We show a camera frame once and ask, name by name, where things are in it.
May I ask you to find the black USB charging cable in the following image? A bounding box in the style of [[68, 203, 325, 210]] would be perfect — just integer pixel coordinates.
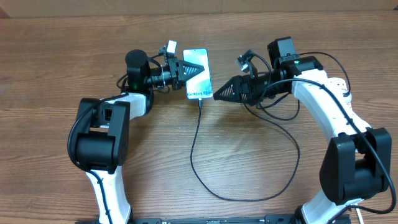
[[190, 51, 352, 202]]

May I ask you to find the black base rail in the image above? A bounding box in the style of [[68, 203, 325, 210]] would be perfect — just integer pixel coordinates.
[[127, 214, 303, 224]]

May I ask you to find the white USB charger plug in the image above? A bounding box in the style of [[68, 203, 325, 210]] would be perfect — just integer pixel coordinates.
[[342, 90, 352, 106]]

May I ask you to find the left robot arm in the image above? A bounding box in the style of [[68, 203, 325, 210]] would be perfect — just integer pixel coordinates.
[[67, 49, 210, 223]]

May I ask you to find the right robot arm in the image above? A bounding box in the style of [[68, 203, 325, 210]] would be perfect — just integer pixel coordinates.
[[214, 37, 394, 223]]

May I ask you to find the Samsung Galaxy smartphone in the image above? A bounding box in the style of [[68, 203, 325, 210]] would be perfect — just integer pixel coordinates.
[[183, 49, 213, 100]]

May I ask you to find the white power strip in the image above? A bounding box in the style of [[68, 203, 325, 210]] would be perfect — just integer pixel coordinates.
[[325, 77, 352, 126]]

